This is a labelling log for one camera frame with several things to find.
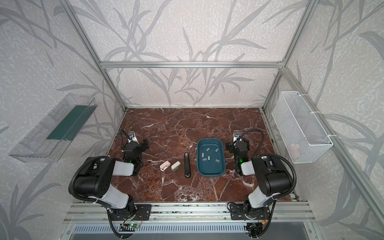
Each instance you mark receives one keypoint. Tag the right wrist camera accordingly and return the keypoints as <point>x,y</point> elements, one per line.
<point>236,135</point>

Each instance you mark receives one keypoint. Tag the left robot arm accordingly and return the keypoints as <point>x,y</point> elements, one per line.
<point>92,181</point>

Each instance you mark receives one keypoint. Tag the aluminium mounting rail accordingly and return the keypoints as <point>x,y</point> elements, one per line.
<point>178,212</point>

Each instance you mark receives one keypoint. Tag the teal plastic tray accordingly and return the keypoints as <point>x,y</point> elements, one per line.
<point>216,166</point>

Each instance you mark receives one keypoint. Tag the white wire mesh basket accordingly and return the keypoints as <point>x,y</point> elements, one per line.
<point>298,124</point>

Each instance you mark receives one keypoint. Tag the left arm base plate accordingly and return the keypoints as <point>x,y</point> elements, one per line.
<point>141,212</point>

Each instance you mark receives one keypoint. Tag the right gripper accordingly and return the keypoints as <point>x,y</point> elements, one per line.
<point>238,145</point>

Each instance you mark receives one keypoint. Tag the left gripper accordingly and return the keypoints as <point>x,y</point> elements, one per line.
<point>139,145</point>

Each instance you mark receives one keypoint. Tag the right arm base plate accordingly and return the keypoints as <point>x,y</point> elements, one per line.
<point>246,212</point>

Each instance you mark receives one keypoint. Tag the clear plastic wall bin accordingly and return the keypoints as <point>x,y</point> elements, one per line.
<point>48,140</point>

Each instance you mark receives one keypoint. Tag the pink object in basket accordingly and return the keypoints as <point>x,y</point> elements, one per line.
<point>294,150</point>

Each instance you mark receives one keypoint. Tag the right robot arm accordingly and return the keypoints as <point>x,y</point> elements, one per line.
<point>276,176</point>

